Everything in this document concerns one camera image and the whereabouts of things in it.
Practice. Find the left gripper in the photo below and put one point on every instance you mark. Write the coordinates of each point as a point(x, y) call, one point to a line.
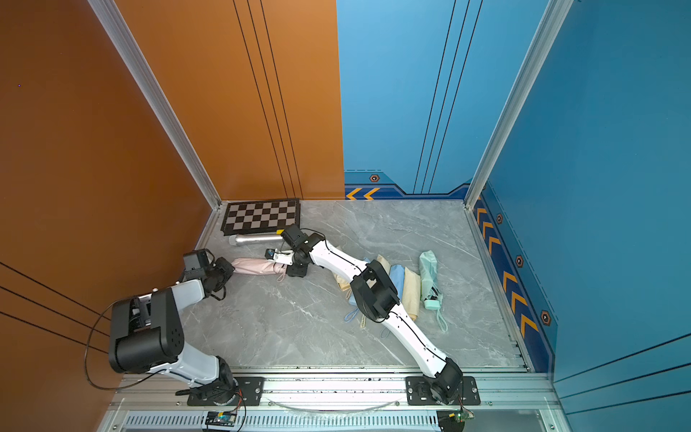
point(227, 268)

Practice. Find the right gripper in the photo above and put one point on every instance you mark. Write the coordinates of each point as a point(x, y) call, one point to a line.
point(296, 271)

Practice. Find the pink umbrella sleeve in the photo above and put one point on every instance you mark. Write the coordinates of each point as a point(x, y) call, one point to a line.
point(259, 266)

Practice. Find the cream umbrella sleeve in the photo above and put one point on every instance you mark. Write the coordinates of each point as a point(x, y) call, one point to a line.
point(343, 284)

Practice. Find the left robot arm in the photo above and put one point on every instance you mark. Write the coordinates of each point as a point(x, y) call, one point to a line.
point(147, 335)

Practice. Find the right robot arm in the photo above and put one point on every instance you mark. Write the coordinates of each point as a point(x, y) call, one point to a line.
point(377, 299)

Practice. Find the checkerboard calibration board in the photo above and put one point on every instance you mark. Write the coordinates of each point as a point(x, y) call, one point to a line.
point(260, 216)

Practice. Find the silver metal cylinder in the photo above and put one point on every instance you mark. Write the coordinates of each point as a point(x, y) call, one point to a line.
point(247, 239)

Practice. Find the light blue sleeved umbrella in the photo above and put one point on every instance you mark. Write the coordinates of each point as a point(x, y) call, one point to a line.
point(355, 314)

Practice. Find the pale yellow sleeved umbrella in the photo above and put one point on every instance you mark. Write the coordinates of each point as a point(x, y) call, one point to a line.
point(384, 263)

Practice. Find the beige sleeved umbrella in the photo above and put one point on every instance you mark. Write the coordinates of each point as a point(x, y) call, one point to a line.
point(411, 293)

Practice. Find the mint green sleeved umbrella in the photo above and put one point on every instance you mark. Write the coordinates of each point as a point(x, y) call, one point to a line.
point(431, 295)

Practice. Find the green circuit board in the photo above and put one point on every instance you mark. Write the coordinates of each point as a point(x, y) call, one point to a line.
point(220, 420)

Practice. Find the small right circuit board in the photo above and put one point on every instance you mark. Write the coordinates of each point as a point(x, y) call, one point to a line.
point(462, 415)

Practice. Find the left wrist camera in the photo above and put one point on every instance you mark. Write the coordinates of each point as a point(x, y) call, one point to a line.
point(197, 260)

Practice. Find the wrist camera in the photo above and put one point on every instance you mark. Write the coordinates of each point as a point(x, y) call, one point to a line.
point(282, 257)
point(197, 260)

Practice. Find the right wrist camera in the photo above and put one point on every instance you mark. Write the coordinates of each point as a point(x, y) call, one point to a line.
point(282, 257)

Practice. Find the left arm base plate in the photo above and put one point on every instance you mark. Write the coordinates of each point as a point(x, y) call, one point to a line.
point(246, 391)

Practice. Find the aluminium front rail frame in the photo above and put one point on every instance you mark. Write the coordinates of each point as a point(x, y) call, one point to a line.
point(346, 399)

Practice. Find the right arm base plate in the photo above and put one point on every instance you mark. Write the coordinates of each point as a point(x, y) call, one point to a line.
point(420, 391)

